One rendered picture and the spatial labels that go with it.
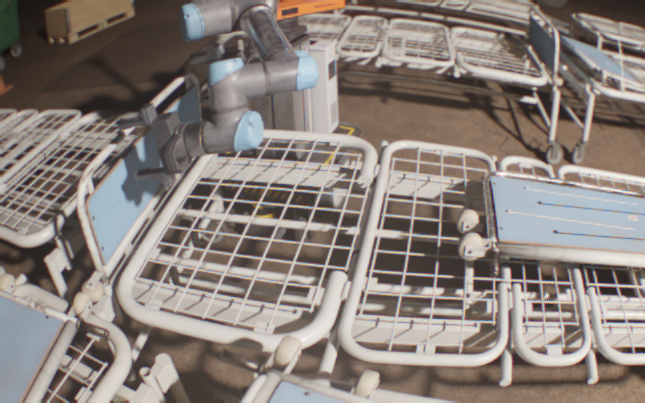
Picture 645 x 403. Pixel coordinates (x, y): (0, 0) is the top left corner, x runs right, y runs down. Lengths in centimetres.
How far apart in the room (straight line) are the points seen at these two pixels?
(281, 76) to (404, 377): 99
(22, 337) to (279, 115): 133
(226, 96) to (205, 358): 96
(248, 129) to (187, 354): 94
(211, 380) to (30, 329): 72
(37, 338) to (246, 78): 74
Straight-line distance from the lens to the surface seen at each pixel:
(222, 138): 105
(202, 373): 170
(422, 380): 165
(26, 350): 118
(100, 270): 131
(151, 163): 150
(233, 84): 104
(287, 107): 199
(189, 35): 138
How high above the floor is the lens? 132
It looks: 35 degrees down
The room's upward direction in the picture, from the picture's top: 3 degrees counter-clockwise
